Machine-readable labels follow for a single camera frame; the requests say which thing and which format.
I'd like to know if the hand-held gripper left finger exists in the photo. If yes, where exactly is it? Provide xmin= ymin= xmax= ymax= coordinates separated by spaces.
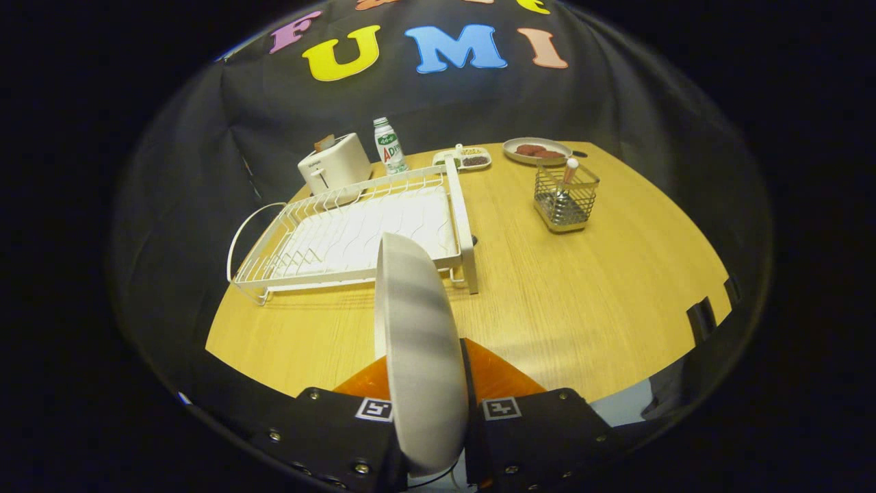
xmin=250 ymin=355 xmax=410 ymax=493

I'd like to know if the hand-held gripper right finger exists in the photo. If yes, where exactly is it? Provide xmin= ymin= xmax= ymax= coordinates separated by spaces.
xmin=459 ymin=338 xmax=634 ymax=493

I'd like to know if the beige round plate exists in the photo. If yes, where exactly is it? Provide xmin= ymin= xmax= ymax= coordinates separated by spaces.
xmin=374 ymin=231 xmax=471 ymax=479

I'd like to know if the white wire dish rack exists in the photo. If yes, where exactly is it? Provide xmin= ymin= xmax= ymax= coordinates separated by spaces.
xmin=227 ymin=154 xmax=480 ymax=306

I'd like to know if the metal wire basket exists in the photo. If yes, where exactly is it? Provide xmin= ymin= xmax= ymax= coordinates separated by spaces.
xmin=533 ymin=163 xmax=601 ymax=233

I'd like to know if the red checkered handle spoon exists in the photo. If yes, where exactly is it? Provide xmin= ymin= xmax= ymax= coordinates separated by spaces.
xmin=558 ymin=157 xmax=580 ymax=206

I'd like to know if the beige plate holding meat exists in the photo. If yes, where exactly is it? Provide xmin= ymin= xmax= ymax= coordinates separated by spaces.
xmin=502 ymin=137 xmax=574 ymax=166

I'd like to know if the white toaster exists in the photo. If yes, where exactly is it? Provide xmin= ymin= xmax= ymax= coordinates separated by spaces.
xmin=298 ymin=132 xmax=374 ymax=205

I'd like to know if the white divided tray of beans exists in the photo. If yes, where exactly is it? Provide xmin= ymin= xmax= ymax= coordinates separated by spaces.
xmin=433 ymin=144 xmax=492 ymax=170

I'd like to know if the white bottle with green label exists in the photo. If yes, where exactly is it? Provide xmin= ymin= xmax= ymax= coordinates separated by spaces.
xmin=373 ymin=116 xmax=409 ymax=175

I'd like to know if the black backdrop cloth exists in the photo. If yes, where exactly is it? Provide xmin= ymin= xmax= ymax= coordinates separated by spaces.
xmin=113 ymin=0 xmax=774 ymax=446

